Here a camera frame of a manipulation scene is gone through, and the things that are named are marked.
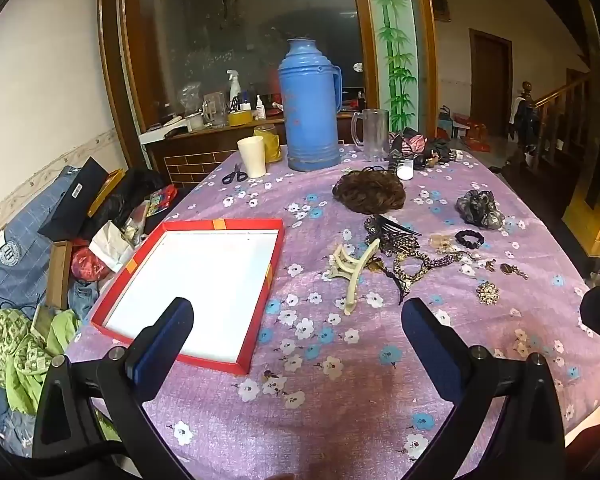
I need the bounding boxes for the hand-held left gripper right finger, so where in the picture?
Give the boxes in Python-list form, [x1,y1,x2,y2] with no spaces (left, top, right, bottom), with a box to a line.
[401,297,566,480]

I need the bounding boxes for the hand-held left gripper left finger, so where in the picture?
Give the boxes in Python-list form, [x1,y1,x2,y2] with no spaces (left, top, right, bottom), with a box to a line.
[32,297,201,480]

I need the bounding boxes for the red shallow box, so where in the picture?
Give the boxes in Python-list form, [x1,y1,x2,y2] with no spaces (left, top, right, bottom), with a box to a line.
[90,218,286,376]

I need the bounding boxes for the black cord medallion necklace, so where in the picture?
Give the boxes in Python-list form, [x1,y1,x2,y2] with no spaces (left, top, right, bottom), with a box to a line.
[367,255,417,307]

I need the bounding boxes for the gold flower brooch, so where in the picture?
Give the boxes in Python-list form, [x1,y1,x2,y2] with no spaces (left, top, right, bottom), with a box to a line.
[475,281,501,307]

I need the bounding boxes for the cream hair claw clip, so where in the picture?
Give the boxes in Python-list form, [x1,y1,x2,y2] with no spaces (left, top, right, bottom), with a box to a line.
[328,238,381,316]

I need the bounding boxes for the black scrunchie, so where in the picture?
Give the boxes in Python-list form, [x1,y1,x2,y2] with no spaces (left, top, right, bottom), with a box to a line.
[454,228,483,250]

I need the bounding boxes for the black hair comb clip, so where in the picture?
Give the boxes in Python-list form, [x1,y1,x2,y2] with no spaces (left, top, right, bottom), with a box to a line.
[364,213,424,242]

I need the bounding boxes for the leopard print hair band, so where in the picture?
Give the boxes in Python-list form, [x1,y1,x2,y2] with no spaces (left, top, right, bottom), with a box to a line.
[380,240,464,287]

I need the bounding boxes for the blue denim cloth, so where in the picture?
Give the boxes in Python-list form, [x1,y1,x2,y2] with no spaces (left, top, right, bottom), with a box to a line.
[69,280,102,320]

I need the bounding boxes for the purple floral tablecloth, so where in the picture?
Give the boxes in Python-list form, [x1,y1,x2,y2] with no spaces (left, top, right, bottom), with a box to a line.
[65,142,600,480]

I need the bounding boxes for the pearl gold brooch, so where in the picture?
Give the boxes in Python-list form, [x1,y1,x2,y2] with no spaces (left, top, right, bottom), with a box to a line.
[460,249,497,274]

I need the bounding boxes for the red plastic bag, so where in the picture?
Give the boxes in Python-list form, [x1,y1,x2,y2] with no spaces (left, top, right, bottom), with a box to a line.
[69,247,114,284]

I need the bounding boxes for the white paper bag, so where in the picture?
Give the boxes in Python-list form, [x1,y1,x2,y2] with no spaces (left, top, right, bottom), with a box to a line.
[88,219,137,274]

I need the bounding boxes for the narrow wooden box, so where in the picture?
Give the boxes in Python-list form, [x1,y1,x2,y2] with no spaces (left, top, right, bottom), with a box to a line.
[46,240,74,311]

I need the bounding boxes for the colourful snack packet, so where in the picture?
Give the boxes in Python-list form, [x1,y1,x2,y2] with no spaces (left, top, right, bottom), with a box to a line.
[147,184,179,216]

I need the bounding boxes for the grey patterned scrunchie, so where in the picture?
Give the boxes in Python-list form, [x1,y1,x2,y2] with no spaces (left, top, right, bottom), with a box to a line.
[455,190,506,231]

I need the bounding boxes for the green patterned garment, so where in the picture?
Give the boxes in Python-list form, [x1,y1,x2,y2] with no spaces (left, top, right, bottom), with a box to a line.
[0,307,83,417]

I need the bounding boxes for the black plastic bag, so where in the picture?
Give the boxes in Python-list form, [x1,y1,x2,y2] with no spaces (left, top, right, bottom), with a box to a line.
[79,167,167,242]

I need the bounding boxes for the brown hair bun piece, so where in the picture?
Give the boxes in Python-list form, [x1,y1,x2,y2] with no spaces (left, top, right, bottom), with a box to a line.
[332,168,407,219]

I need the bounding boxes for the long black box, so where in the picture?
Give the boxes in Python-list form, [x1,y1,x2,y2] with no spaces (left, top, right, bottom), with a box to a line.
[37,156,111,242]

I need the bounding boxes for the wooden cabinet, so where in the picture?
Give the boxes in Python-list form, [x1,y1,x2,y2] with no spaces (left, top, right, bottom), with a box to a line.
[139,110,367,192]

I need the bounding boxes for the black cloth bag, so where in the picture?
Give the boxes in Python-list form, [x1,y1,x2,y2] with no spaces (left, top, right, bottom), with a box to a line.
[422,137,467,165]

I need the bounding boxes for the pink black folded cloth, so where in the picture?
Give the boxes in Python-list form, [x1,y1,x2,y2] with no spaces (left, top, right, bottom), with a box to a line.
[390,127,427,157]

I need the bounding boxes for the dark hanging jacket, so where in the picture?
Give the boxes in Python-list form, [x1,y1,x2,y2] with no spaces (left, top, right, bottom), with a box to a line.
[509,94,539,157]

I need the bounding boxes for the cream paper cup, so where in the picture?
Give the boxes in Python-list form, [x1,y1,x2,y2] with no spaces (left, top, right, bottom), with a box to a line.
[237,135,267,179]

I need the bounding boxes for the wooden stair railing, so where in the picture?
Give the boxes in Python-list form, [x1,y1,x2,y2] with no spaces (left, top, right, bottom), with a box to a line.
[519,71,597,172]

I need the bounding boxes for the red boxes on floor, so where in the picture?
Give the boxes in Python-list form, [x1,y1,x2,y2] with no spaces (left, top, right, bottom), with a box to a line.
[451,114,492,154]

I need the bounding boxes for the large glass beer mug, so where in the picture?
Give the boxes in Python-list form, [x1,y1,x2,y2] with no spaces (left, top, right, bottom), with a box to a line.
[350,108,391,161]

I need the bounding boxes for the yellow jar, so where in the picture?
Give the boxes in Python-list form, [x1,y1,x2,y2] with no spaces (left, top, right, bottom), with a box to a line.
[253,123,283,164]

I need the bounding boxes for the small glass mug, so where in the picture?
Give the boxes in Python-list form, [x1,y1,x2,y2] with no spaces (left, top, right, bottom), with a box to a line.
[202,92,229,129]

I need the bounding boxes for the brown wooden door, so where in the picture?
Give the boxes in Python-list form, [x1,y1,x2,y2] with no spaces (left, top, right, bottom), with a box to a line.
[468,28,512,139]

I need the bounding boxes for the blue thermos flask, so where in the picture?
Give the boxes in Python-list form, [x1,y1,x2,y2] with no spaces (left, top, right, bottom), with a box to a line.
[278,38,344,173]

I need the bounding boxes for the white spray bottle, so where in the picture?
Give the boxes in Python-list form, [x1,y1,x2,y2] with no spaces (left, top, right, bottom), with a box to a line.
[225,69,244,112]

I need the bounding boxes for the bamboo print glass panel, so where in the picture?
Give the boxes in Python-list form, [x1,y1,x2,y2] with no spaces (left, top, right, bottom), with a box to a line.
[364,0,427,135]

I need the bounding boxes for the black handled scissors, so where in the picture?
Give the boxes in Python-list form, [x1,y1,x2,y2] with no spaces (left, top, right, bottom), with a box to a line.
[221,162,250,185]

